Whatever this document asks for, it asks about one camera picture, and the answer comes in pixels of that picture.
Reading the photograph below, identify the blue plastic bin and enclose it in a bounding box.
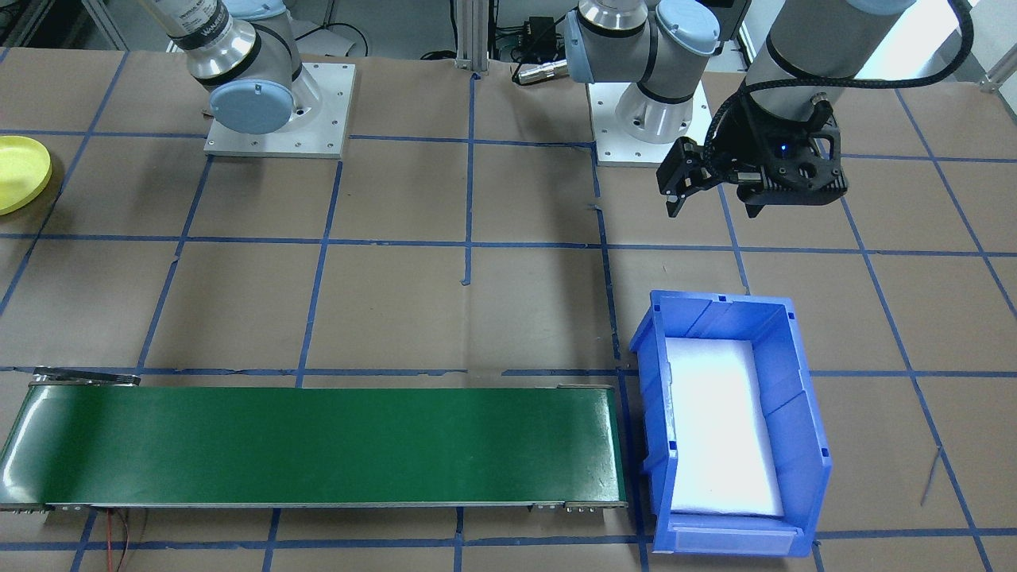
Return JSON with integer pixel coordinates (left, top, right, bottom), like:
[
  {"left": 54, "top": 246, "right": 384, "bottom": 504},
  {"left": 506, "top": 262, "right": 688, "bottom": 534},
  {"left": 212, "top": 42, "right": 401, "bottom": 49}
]
[{"left": 628, "top": 289, "right": 833, "bottom": 558}]

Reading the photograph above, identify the yellow plate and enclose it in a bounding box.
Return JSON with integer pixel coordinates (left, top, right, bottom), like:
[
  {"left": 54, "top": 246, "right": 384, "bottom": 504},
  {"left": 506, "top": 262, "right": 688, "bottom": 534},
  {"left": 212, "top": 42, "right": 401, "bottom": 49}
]
[{"left": 0, "top": 135, "right": 53, "bottom": 217}]

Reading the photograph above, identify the thin red wire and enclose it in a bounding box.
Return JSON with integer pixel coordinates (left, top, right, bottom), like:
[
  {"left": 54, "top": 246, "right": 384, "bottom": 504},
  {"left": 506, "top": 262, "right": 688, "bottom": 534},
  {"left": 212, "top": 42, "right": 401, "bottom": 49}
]
[{"left": 106, "top": 508, "right": 133, "bottom": 572}]

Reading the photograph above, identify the white foam pad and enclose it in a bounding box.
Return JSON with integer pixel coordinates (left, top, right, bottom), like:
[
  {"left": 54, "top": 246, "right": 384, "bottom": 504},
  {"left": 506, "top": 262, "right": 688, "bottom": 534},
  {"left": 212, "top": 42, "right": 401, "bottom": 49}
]
[{"left": 663, "top": 337, "right": 786, "bottom": 520}]

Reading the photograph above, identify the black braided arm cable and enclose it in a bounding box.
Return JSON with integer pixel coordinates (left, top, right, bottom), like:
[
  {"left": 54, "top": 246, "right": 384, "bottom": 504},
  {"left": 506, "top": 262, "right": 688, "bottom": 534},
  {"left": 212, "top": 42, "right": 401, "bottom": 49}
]
[{"left": 706, "top": 0, "right": 976, "bottom": 160}]

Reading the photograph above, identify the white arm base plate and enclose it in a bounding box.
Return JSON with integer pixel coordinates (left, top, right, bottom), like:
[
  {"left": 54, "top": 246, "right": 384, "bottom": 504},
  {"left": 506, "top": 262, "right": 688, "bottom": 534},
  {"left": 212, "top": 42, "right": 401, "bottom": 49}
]
[
  {"left": 203, "top": 63, "right": 357, "bottom": 160},
  {"left": 586, "top": 75, "right": 725, "bottom": 168}
]

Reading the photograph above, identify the green conveyor belt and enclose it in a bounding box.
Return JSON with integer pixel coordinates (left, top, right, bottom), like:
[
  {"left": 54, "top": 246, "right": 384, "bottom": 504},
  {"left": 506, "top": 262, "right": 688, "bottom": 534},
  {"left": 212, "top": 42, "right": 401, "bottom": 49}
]
[{"left": 0, "top": 366, "right": 629, "bottom": 514}]

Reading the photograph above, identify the aluminium frame post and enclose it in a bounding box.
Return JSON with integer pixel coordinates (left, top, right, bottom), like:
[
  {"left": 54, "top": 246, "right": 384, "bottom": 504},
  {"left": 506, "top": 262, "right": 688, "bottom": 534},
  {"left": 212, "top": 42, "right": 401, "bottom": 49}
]
[{"left": 454, "top": 0, "right": 490, "bottom": 75}]

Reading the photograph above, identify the silver cable connector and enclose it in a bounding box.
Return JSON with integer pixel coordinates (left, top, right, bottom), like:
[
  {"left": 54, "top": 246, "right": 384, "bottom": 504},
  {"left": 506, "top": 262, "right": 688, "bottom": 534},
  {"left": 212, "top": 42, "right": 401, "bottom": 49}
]
[{"left": 512, "top": 61, "right": 570, "bottom": 85}]

